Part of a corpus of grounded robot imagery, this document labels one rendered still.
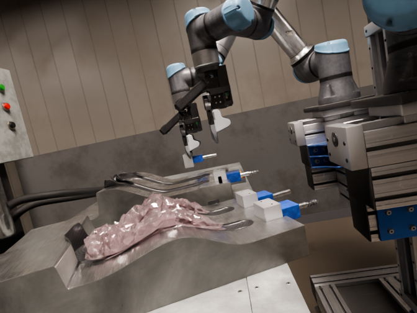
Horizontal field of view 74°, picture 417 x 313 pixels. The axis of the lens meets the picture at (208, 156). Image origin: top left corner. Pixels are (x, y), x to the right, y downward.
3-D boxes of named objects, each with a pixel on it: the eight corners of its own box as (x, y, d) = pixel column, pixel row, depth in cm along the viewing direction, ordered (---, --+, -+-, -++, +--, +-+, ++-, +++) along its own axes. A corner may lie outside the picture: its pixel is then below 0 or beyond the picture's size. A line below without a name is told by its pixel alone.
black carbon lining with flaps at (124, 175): (211, 178, 95) (206, 151, 94) (210, 190, 79) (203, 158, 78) (116, 197, 98) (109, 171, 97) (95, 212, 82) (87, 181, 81)
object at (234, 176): (259, 178, 84) (255, 161, 83) (261, 182, 79) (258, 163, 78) (216, 186, 85) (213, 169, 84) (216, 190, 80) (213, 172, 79)
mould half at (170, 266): (250, 215, 73) (242, 174, 71) (309, 254, 47) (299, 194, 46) (44, 276, 61) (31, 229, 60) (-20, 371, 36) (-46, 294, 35)
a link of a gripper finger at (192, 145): (201, 155, 105) (197, 131, 106) (186, 158, 105) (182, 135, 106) (202, 156, 108) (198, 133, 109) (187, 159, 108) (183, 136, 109)
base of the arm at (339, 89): (351, 98, 114) (347, 74, 113) (368, 95, 99) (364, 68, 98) (313, 106, 116) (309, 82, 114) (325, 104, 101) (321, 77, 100)
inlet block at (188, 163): (218, 160, 113) (215, 147, 112) (218, 162, 108) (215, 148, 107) (187, 166, 114) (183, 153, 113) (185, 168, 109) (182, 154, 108)
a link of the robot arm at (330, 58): (331, 74, 99) (325, 36, 98) (310, 82, 112) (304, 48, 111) (360, 69, 101) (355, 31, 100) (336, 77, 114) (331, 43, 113)
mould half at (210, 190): (232, 190, 102) (225, 154, 100) (236, 213, 76) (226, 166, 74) (103, 215, 105) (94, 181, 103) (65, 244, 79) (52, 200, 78)
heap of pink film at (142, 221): (206, 208, 66) (200, 177, 65) (231, 233, 49) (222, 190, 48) (94, 240, 60) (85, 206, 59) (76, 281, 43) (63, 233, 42)
